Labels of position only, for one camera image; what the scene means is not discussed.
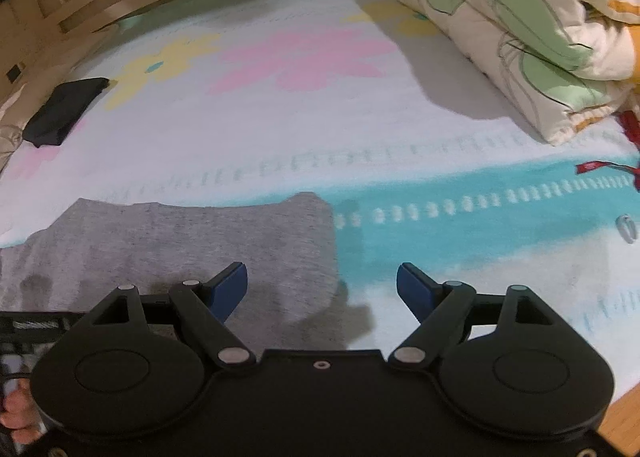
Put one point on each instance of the person's left hand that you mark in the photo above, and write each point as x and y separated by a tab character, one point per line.
17	412

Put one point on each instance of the beige pillow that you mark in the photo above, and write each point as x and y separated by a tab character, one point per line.
9	144

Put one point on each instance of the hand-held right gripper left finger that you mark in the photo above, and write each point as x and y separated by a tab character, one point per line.
231	288

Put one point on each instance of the cream floral folded quilt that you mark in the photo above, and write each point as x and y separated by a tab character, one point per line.
525	27

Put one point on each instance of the black folded cloth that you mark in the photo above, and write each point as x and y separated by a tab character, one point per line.
62	112

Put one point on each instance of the floral bed sheet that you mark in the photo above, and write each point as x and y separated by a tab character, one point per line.
280	137

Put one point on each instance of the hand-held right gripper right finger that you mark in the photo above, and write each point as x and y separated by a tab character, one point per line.
414	288

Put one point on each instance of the black wall outlet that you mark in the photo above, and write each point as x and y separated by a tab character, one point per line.
15	72

